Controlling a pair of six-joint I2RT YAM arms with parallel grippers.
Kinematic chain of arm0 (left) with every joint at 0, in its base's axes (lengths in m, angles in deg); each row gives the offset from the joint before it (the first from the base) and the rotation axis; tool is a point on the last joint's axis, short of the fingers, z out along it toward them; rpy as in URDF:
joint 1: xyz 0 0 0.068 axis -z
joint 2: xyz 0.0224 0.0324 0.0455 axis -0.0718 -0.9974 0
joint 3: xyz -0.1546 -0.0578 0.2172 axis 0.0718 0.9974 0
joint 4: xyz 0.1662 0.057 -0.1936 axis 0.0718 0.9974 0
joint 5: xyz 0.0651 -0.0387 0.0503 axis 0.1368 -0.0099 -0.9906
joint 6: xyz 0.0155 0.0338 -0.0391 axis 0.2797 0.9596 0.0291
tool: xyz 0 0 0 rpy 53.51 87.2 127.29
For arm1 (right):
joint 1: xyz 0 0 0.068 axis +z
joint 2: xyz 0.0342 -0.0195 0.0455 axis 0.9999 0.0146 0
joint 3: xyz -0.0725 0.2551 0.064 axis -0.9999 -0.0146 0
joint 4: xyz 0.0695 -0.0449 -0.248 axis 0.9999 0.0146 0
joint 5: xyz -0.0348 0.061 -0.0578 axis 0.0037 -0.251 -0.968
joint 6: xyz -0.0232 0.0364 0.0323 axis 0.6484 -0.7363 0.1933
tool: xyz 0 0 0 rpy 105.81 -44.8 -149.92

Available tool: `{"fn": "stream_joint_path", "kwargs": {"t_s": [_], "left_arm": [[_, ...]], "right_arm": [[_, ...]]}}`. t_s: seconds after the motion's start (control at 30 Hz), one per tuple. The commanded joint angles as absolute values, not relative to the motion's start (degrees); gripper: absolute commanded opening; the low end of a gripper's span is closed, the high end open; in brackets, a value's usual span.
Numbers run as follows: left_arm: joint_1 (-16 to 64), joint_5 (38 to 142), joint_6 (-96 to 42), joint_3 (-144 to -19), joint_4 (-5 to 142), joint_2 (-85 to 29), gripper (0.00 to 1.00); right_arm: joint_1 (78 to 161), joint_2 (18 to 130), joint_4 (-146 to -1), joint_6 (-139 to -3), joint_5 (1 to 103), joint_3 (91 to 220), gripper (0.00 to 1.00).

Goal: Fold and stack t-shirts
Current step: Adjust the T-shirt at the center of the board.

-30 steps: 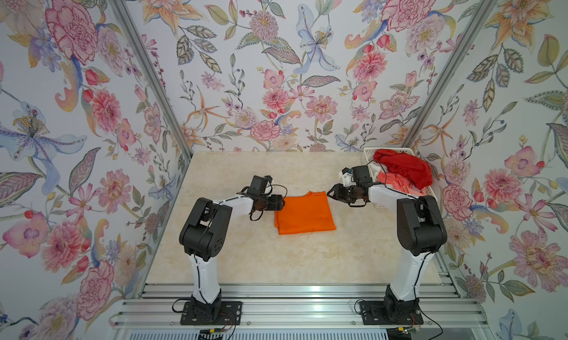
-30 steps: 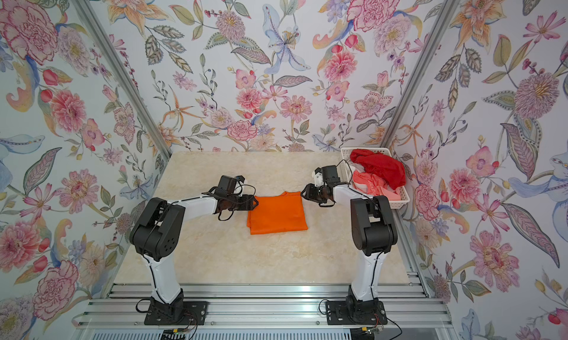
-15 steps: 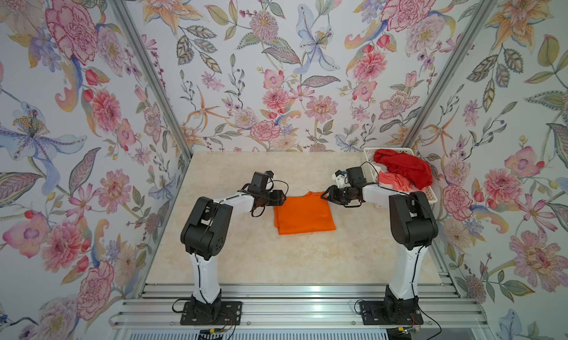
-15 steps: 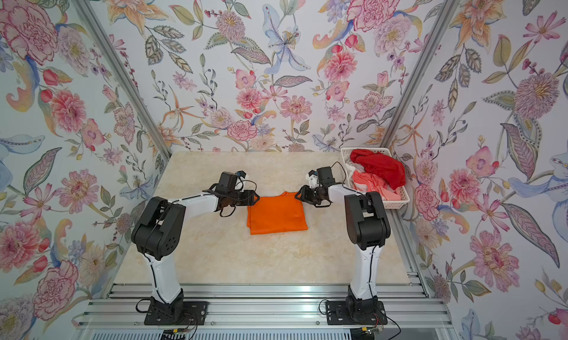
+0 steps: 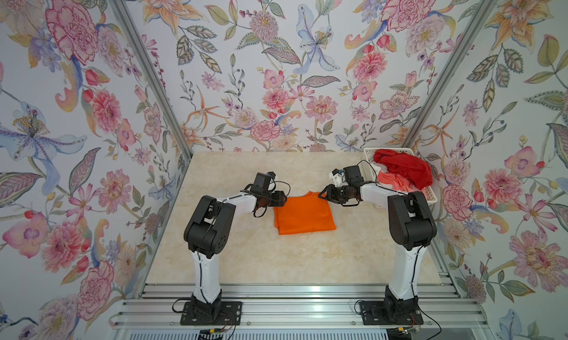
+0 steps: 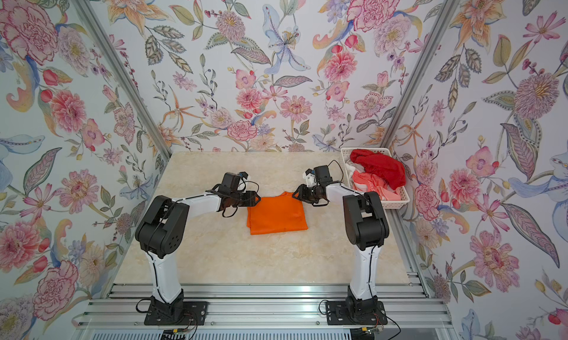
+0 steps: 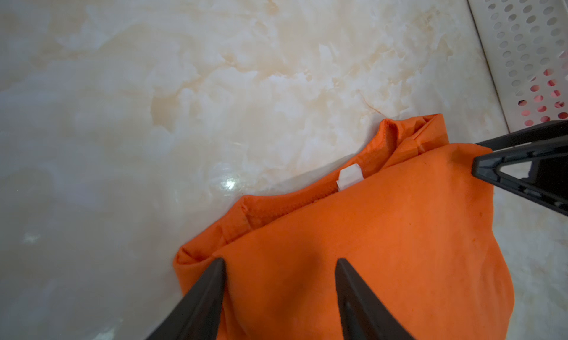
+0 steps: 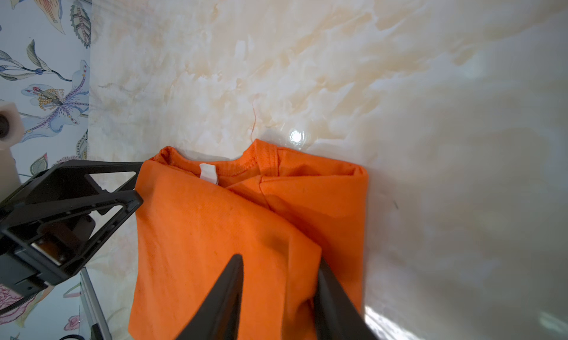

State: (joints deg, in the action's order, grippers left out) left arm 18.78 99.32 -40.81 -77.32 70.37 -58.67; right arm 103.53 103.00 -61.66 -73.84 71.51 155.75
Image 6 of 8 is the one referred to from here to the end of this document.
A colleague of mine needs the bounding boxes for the orange t-shirt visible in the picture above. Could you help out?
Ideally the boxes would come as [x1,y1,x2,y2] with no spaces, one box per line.
[247,192,309,235]

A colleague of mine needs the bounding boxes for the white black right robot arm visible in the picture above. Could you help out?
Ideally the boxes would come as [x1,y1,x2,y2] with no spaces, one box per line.
[292,183,390,321]

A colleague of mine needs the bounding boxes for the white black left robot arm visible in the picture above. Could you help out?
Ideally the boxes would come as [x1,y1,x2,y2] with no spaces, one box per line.
[135,190,261,322]

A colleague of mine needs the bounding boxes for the white garment in basket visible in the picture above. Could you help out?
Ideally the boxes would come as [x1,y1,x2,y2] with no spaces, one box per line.
[345,161,365,181]

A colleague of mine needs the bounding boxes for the pink t-shirt in basket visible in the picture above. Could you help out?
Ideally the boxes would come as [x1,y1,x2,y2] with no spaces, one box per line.
[352,172,401,201]

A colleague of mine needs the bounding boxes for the white plastic laundry basket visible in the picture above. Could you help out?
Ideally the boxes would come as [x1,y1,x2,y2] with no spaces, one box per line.
[341,147,410,210]

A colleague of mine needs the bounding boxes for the red t-shirt in basket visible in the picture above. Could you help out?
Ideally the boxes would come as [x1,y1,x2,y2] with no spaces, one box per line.
[349,149,407,189]

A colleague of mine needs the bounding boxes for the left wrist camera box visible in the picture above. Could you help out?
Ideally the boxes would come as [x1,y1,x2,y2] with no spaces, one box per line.
[218,171,249,195]

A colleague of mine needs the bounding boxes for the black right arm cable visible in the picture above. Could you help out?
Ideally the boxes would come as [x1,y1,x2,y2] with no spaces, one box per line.
[327,159,347,183]

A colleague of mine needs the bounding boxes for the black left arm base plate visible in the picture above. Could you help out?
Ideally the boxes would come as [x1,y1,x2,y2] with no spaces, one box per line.
[143,294,209,327]

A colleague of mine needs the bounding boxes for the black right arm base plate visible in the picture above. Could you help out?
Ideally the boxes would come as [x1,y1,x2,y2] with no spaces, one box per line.
[321,297,388,327]

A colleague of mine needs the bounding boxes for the front aluminium rail frame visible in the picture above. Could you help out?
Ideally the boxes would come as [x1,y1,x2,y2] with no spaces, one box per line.
[72,275,457,339]

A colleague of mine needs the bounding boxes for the right rear aluminium corner post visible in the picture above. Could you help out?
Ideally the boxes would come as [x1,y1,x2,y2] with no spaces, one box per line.
[381,0,461,148]

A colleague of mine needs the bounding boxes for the aluminium corner post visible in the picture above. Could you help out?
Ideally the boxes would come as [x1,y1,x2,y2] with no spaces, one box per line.
[381,0,461,148]
[70,0,172,161]

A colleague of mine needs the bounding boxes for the left rear aluminium corner post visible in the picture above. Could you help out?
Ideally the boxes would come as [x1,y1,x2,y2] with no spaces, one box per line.
[70,0,172,161]

